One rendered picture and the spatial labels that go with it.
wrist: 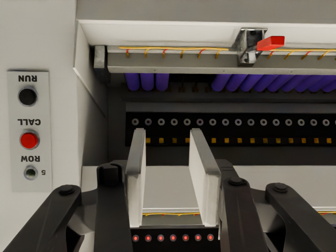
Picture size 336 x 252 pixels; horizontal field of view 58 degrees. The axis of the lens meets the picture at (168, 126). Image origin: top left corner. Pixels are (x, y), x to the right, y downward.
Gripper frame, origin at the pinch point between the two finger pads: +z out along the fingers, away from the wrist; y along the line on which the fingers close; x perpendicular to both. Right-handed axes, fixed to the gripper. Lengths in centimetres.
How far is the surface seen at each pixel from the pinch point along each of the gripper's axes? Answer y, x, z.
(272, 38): 8.8, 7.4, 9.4
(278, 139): 18.5, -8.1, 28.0
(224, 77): 8.0, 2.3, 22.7
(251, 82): 12.0, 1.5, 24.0
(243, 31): 8.2, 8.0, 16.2
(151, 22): -1.3, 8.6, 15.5
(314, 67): 17.9, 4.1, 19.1
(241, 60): 8.7, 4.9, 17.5
